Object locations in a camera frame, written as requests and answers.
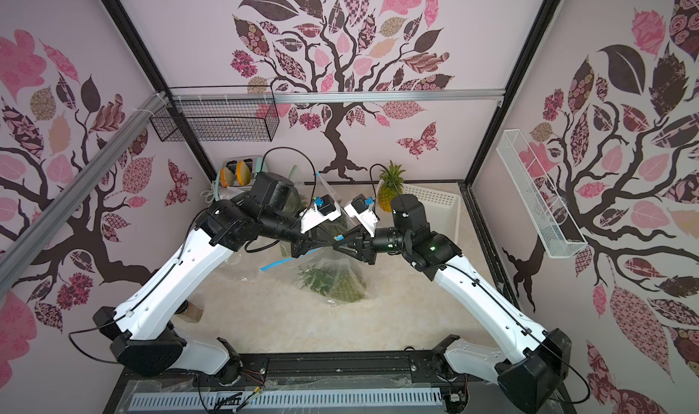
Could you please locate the blue-zip bag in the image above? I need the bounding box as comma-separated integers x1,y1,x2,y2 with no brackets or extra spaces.
260,248,370,306

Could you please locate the pineapple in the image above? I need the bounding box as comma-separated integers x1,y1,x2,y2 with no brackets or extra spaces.
297,265,366,303
378,161,404,212

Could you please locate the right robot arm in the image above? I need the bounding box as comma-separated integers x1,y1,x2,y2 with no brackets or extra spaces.
333,194,572,413

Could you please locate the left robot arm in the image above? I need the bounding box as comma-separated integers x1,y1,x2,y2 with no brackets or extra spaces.
94,172,341,385

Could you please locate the back right zip bag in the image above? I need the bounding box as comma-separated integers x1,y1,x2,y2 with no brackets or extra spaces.
316,172,356,237

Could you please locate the back green-zip bag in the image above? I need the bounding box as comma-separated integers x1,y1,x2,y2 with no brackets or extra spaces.
284,165,305,212

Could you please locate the white plastic basket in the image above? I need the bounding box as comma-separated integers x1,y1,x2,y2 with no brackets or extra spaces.
403,184,463,244

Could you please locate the mint green toaster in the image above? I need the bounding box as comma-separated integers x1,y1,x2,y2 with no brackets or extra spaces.
212,155,269,201

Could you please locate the brown spice jar left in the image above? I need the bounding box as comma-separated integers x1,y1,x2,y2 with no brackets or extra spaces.
175,300,203,323

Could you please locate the white vent strip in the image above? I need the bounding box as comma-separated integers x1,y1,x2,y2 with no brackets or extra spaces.
126,388,442,413

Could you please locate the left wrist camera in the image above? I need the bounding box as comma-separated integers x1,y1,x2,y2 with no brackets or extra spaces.
300,196,340,234

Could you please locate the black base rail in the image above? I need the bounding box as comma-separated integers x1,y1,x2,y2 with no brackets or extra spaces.
105,336,575,413

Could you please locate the black wire wall basket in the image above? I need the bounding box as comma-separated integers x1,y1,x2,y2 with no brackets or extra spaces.
149,86,281,142

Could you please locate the white wire wall shelf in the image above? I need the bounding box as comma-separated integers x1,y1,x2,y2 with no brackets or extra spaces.
496,129,588,259

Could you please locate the aluminium rail back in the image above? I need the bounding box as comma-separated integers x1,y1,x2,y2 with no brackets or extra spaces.
173,89,505,104

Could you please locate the aluminium rail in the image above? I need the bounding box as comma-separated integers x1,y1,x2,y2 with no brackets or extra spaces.
1,92,165,294
173,89,505,104

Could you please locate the aluminium rail left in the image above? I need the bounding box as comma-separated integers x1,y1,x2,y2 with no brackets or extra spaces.
1,92,165,294

